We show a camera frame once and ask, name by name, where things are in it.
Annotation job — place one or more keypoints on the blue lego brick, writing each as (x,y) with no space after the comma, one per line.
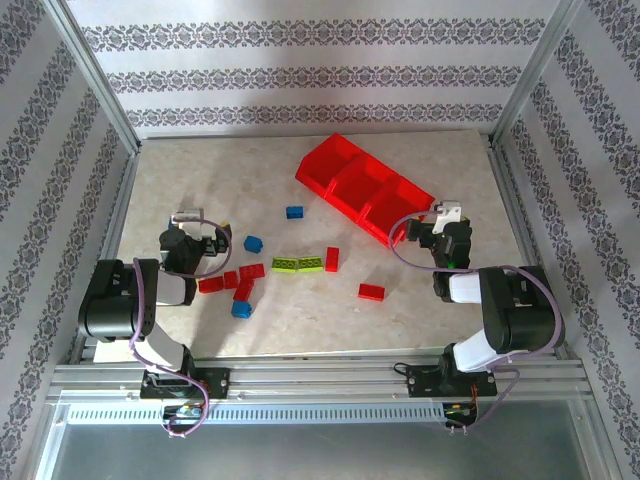
(254,243)
(295,212)
(241,309)

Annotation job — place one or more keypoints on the green lego brick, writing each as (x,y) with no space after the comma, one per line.
(285,264)
(310,264)

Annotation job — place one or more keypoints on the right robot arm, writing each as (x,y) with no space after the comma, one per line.
(520,310)

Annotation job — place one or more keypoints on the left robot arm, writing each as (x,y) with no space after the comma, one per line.
(115,300)

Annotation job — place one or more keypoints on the wide aluminium mounting beam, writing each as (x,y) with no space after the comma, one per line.
(320,380)

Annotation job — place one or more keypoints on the grey metal sheet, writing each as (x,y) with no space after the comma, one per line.
(320,455)

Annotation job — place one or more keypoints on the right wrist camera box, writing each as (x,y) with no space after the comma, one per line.
(447,215)

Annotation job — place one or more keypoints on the aluminium side rail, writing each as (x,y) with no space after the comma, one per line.
(520,225)
(111,240)

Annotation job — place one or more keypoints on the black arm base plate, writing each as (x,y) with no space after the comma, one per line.
(420,382)
(220,384)

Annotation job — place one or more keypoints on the aluminium corner post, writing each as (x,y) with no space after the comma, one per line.
(534,75)
(95,75)

